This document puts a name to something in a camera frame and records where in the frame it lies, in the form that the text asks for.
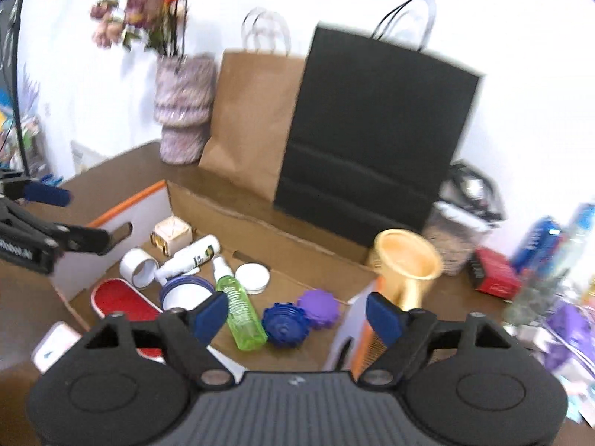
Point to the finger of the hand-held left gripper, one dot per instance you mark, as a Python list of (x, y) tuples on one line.
[(79, 237), (46, 193)]

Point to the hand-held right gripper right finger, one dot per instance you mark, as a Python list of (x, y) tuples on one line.
[(383, 318)]

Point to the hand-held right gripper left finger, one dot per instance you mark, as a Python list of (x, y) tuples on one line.
[(211, 317)]

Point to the green spray bottle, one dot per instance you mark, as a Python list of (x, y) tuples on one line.
[(239, 309)]

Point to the white tape roll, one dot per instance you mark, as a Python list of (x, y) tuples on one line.
[(135, 265)]

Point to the white plastic bottle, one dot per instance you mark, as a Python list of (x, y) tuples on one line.
[(190, 256)]

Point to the blue ridged lid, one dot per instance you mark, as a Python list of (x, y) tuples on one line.
[(284, 326)]

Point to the red lint brush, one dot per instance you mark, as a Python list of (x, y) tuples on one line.
[(121, 302)]

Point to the red cardboard box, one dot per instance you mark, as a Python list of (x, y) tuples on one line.
[(307, 297)]

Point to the blue rimmed white jar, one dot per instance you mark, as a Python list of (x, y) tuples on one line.
[(186, 293)]

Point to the white round lid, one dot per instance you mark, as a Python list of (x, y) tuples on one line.
[(253, 278)]

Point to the purple ridged lid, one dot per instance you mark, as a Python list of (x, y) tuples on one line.
[(320, 309)]

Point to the yellow plastic cup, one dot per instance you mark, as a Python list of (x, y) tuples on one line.
[(409, 260)]

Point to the cluttered shelf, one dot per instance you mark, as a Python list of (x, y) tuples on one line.
[(18, 116)]

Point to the small cream cube box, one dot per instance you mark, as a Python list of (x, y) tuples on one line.
[(171, 237)]

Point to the clear container with black lid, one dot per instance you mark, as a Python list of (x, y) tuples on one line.
[(458, 227)]

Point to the small red box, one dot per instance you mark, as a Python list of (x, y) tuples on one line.
[(495, 272)]

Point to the purple ribbed vase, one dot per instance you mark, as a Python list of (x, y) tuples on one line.
[(183, 107)]

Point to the blue drink can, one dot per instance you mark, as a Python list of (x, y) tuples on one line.
[(537, 241)]

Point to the clear bottle with blue cap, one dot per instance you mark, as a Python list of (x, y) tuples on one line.
[(553, 269)]

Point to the black paper bag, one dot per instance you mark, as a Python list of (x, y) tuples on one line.
[(372, 139)]

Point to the purple cloth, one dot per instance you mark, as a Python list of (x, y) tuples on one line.
[(569, 334)]

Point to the brown paper bag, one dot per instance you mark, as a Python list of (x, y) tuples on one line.
[(251, 121)]

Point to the dried flowers bouquet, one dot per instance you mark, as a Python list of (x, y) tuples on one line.
[(144, 14)]

